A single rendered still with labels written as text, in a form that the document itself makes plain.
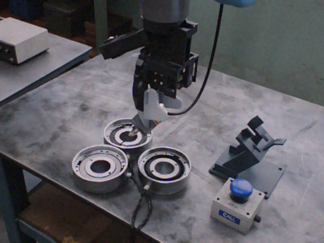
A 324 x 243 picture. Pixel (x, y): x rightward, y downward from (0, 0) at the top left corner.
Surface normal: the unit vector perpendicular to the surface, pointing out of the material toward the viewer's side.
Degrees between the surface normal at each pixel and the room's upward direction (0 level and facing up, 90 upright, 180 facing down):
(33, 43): 90
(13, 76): 0
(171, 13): 90
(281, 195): 0
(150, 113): 87
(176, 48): 90
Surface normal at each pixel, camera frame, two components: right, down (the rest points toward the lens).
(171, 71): -0.53, 0.48
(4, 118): 0.06, -0.80
